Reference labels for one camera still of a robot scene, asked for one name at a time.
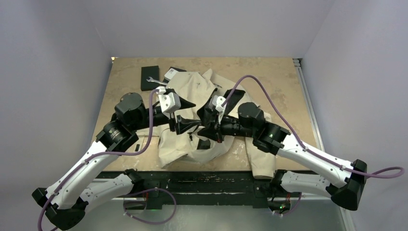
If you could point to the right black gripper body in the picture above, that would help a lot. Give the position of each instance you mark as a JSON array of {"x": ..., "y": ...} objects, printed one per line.
[{"x": 230, "y": 126}]

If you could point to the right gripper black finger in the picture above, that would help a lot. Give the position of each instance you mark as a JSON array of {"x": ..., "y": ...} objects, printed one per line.
[
  {"x": 211, "y": 133},
  {"x": 207, "y": 114}
]

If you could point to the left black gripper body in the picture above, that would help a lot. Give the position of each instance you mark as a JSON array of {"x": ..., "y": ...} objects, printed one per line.
[{"x": 161, "y": 119}]

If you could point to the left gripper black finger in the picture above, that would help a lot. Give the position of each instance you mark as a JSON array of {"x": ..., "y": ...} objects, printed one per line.
[
  {"x": 185, "y": 104},
  {"x": 182, "y": 125}
]

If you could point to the beige jacket with black lining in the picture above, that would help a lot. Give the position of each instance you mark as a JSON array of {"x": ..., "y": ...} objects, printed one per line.
[{"x": 191, "y": 152}]

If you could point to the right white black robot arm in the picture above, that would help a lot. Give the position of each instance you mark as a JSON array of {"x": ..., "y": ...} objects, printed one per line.
[{"x": 340, "y": 180}]

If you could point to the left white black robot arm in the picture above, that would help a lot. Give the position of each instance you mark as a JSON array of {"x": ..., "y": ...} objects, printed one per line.
[{"x": 68, "y": 200}]

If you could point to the white tag black card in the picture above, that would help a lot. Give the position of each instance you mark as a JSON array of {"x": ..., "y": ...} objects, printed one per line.
[{"x": 171, "y": 73}]

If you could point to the black pouch with wrench logo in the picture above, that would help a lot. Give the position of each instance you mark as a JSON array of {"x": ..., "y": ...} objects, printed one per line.
[{"x": 149, "y": 77}]

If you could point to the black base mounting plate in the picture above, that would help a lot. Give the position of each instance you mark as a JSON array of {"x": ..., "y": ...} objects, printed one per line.
[{"x": 205, "y": 188}]

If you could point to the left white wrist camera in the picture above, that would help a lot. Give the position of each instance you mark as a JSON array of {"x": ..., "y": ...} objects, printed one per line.
[{"x": 169, "y": 101}]

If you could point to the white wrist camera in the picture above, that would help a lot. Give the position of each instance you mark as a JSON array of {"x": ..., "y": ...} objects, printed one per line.
[
  {"x": 169, "y": 101},
  {"x": 220, "y": 103}
]

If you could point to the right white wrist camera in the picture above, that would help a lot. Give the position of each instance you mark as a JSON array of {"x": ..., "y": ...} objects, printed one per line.
[{"x": 220, "y": 103}]

